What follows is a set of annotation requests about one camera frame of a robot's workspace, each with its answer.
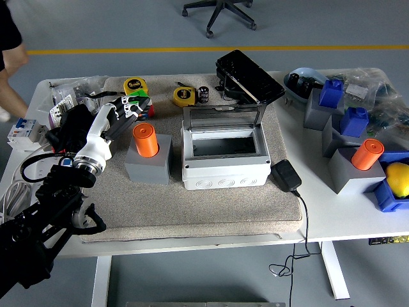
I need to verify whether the clear bag with white label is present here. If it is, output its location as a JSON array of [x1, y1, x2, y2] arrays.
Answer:
[[343, 68, 394, 103]]

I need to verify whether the yellow lemon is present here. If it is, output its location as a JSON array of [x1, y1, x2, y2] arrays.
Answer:
[[384, 162, 409, 198]]

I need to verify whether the white power cable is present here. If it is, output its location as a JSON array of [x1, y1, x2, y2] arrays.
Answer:
[[0, 143, 54, 224]]

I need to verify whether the black open plastic case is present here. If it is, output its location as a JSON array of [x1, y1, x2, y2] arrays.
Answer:
[[215, 49, 286, 105]]

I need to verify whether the black fabric bundle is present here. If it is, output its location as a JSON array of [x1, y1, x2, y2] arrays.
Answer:
[[45, 104, 98, 154]]

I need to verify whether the smoky clear hinged box lid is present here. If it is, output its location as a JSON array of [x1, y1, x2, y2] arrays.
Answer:
[[181, 104, 266, 132]]

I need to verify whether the orange cylinder battery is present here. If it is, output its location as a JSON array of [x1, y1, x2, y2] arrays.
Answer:
[[351, 138, 385, 172], [132, 123, 160, 158]]

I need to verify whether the person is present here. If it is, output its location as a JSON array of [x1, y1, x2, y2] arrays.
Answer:
[[0, 0, 31, 122]]

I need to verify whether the clear bag of metal parts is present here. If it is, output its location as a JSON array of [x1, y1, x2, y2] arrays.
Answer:
[[35, 75, 109, 121]]

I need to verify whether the black office chair base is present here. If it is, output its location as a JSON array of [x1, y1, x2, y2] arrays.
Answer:
[[181, 0, 258, 39]]

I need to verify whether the white plastic junction box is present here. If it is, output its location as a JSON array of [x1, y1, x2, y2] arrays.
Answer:
[[181, 126, 272, 192]]

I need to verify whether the grey-brown fabric mat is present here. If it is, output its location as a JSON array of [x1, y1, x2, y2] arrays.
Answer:
[[76, 74, 304, 244]]

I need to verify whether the white circuit breaker blue switch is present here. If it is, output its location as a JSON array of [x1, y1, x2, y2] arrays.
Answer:
[[6, 117, 49, 151]]

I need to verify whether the light blue bowl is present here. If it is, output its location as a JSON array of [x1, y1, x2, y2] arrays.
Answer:
[[283, 67, 330, 111]]

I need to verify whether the grey block holder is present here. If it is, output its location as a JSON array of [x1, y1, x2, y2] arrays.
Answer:
[[303, 88, 346, 131], [321, 111, 368, 159], [327, 146, 387, 195]]

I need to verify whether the blue plastic block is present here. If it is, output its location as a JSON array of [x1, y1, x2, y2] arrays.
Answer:
[[339, 106, 370, 138], [319, 79, 345, 109]]

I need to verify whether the clear bag of electronic components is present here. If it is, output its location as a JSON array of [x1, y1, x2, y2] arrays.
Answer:
[[325, 67, 409, 151]]

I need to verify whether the black cylindrical capacitor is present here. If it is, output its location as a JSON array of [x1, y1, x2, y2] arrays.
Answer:
[[197, 85, 210, 105]]

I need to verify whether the black power adapter with cord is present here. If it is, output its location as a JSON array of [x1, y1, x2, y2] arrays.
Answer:
[[269, 159, 322, 307]]

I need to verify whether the white power strip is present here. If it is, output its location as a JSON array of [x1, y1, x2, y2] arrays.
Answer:
[[19, 153, 76, 205]]

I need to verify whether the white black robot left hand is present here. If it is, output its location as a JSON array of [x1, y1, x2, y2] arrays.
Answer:
[[73, 95, 154, 169]]

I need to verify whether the white switch module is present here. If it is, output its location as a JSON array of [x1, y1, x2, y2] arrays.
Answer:
[[78, 95, 102, 116]]

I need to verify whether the white socket with purple label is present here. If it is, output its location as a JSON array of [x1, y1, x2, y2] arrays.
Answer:
[[47, 95, 81, 129]]

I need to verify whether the large colourful puzzle cube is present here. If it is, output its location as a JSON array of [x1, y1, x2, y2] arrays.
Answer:
[[126, 90, 156, 122]]

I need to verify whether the yellow tape measure with strap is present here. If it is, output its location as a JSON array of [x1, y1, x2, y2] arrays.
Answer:
[[83, 77, 150, 98], [173, 82, 199, 108]]

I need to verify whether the black table control panel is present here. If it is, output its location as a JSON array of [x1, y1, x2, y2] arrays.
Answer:
[[368, 235, 409, 246]]

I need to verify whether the blue plastic bin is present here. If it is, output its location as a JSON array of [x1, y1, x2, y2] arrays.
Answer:
[[364, 150, 409, 213]]

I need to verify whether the grey block with round hole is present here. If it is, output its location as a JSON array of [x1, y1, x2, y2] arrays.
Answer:
[[124, 133, 175, 185]]

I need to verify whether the white table leg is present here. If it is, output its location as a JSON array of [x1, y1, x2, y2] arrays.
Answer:
[[321, 241, 351, 301], [91, 255, 112, 307]]

